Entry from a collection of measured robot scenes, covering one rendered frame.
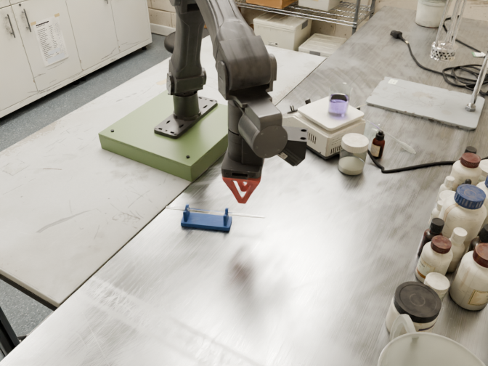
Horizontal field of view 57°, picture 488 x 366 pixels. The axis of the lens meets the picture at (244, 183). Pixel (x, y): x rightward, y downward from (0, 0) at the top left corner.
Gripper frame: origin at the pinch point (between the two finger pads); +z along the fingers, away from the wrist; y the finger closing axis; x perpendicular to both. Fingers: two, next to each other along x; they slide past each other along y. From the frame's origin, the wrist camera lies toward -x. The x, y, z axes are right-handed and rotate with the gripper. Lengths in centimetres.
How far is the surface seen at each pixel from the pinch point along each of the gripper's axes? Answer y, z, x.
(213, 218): 0.6, 7.7, 6.1
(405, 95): 61, 7, -39
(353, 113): 33.6, -0.5, -21.6
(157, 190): 8.6, 8.9, 20.2
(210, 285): -15.3, 8.6, 3.3
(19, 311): 31, 100, 95
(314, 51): 242, 66, -15
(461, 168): 15.4, 0.0, -42.7
